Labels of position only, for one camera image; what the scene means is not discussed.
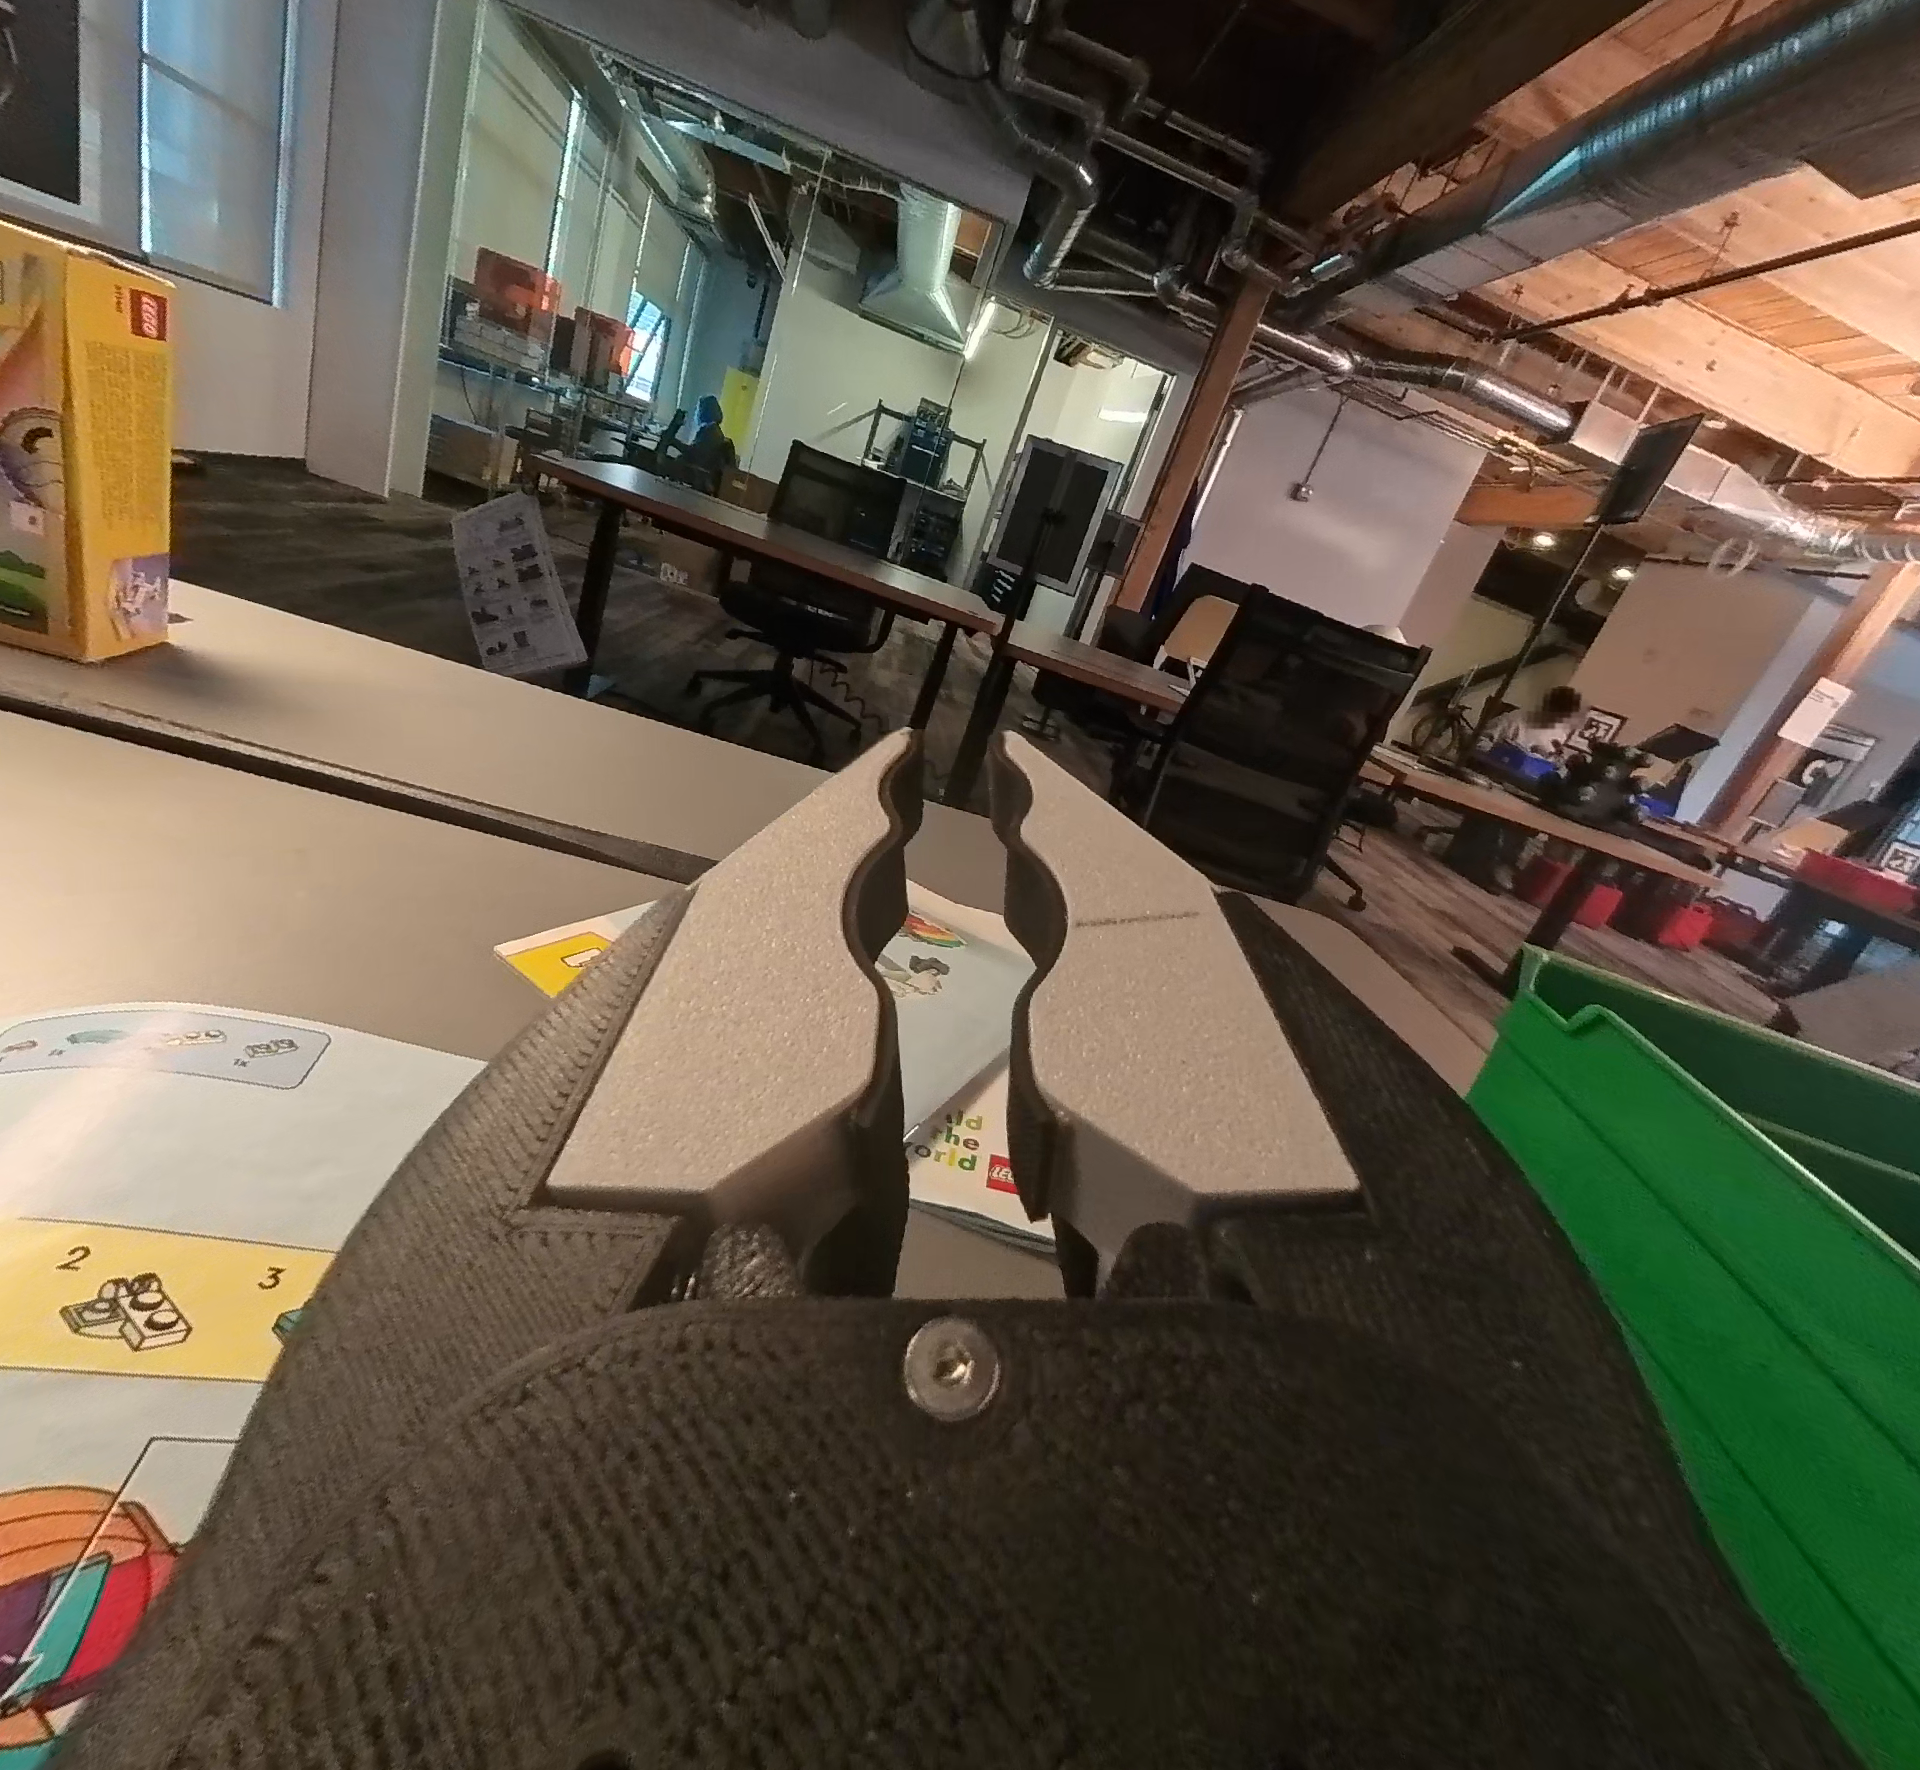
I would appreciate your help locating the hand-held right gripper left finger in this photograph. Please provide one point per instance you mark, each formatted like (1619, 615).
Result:
(720, 1035)

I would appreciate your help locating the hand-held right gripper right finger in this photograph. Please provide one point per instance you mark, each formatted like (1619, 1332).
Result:
(1185, 1050)

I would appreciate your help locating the green plastic bin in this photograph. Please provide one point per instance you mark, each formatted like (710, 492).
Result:
(1725, 1275)

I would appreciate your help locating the open lego instruction booklet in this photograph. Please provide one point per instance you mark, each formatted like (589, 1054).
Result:
(151, 1140)

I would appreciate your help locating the yellow lego box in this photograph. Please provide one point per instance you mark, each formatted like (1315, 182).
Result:
(105, 451)

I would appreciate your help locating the black mesh chair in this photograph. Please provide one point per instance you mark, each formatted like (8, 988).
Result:
(1290, 734)

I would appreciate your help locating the dark wooden office table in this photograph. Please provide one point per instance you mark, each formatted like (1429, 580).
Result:
(750, 525)
(1094, 669)

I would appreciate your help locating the beige chair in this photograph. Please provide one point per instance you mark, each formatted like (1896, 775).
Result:
(1201, 631)

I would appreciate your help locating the red storage bin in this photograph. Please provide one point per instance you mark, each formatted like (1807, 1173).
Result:
(1749, 927)
(1574, 892)
(1682, 914)

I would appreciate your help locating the long wooden workbench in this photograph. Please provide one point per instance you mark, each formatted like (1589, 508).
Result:
(1574, 832)

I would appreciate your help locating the white diagram sheet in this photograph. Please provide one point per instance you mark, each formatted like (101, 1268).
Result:
(518, 584)

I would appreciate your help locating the black wheeled office chair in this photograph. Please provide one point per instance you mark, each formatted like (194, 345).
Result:
(819, 510)

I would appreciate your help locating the black equipment cabinet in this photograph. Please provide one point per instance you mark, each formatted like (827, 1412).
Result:
(1058, 510)

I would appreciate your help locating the metal shelf rack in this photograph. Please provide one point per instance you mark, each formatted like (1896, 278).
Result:
(930, 451)

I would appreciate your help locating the orange framed machine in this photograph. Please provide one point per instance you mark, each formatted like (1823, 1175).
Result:
(615, 338)
(518, 284)

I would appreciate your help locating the monitor on pole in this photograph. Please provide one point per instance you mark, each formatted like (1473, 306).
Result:
(1650, 464)

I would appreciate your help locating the metal range hood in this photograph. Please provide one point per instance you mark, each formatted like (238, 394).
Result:
(923, 284)

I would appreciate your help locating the silver pipe run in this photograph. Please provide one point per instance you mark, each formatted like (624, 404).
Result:
(1080, 150)

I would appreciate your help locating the large grid window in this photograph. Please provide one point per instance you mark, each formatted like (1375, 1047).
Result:
(225, 0)

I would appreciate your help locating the black screen panel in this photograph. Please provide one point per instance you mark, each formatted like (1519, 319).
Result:
(38, 0)

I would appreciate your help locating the wooden support post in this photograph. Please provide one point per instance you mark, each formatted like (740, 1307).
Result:
(1201, 434)

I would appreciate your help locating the thin silver air duct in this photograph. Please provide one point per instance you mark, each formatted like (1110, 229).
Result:
(1424, 374)

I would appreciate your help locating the spiral silver air duct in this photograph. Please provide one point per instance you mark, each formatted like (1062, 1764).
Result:
(1725, 91)

